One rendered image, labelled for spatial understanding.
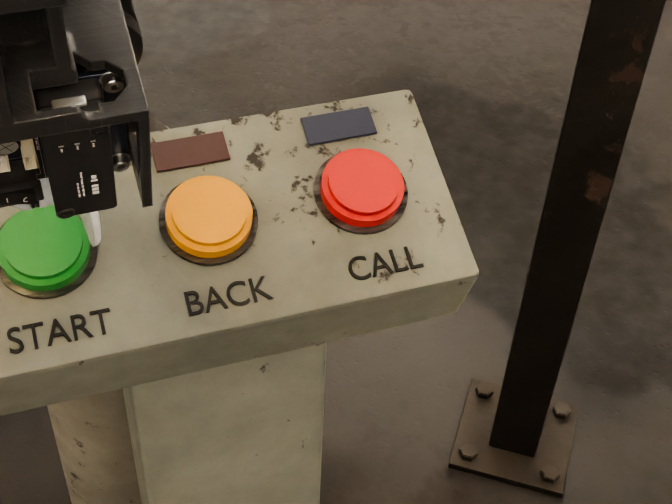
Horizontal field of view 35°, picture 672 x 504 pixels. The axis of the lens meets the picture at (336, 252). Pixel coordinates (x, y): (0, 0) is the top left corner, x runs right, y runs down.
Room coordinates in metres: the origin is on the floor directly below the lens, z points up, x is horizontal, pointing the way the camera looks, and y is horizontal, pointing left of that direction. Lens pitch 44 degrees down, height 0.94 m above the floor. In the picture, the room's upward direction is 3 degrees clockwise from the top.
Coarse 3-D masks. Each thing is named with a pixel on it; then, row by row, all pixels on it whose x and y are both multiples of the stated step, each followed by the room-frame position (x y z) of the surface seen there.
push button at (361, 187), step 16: (336, 160) 0.39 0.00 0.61; (352, 160) 0.40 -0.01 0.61; (368, 160) 0.40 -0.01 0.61; (384, 160) 0.40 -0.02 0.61; (336, 176) 0.39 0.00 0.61; (352, 176) 0.39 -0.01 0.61; (368, 176) 0.39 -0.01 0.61; (384, 176) 0.39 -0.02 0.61; (400, 176) 0.39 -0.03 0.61; (320, 192) 0.38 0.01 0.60; (336, 192) 0.38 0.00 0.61; (352, 192) 0.38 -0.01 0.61; (368, 192) 0.38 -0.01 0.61; (384, 192) 0.38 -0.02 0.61; (400, 192) 0.38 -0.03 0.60; (336, 208) 0.37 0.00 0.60; (352, 208) 0.37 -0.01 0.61; (368, 208) 0.37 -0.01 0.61; (384, 208) 0.37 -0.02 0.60; (352, 224) 0.37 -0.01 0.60; (368, 224) 0.37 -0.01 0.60
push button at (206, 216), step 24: (192, 192) 0.37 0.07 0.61; (216, 192) 0.37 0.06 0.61; (240, 192) 0.37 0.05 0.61; (168, 216) 0.36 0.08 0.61; (192, 216) 0.36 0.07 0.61; (216, 216) 0.36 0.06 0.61; (240, 216) 0.36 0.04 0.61; (192, 240) 0.34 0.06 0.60; (216, 240) 0.35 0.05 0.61; (240, 240) 0.35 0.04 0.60
